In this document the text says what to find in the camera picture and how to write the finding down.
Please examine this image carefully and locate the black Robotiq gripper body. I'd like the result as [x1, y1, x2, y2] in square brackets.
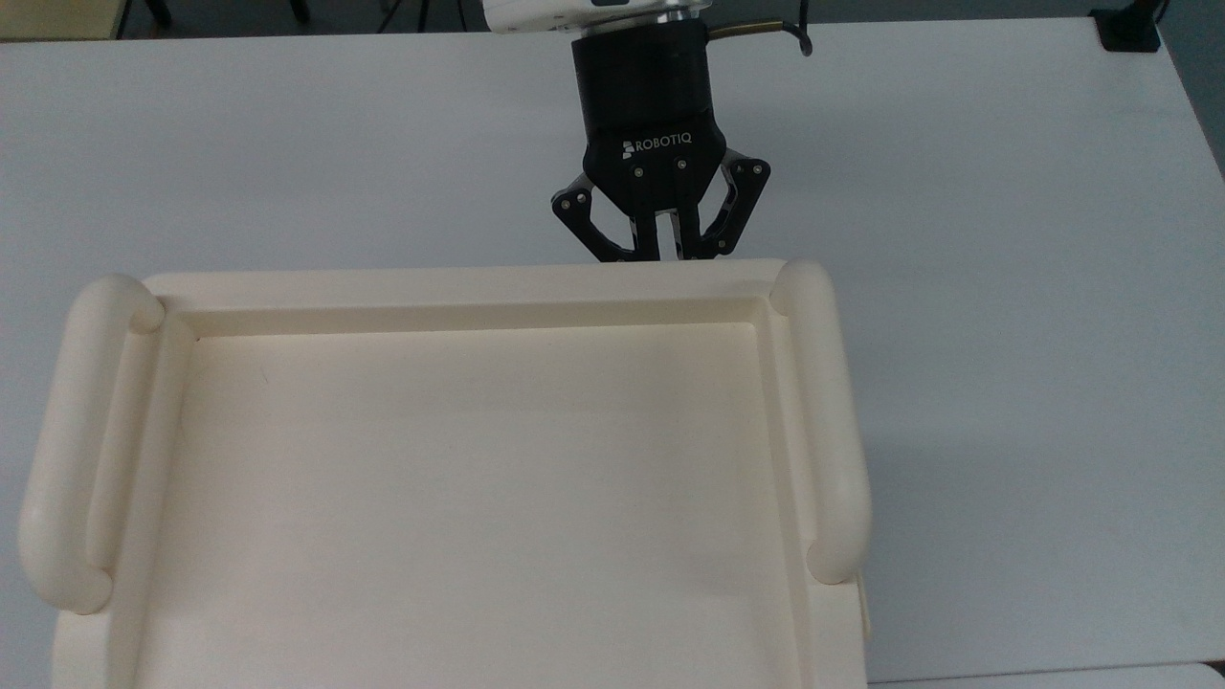
[571, 22, 729, 217]

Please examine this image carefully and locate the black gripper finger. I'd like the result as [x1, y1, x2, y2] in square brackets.
[550, 175, 660, 264]
[673, 149, 772, 261]

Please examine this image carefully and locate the black table clamp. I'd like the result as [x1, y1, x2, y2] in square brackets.
[1091, 0, 1170, 53]

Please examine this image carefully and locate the light wooden furniture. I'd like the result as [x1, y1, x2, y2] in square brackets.
[0, 0, 131, 42]

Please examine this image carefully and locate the cream rounded cabinet rail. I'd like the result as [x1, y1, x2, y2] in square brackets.
[19, 274, 166, 615]
[770, 260, 873, 586]

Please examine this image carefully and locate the cream plastic tray with handles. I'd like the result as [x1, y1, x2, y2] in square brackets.
[19, 258, 873, 689]

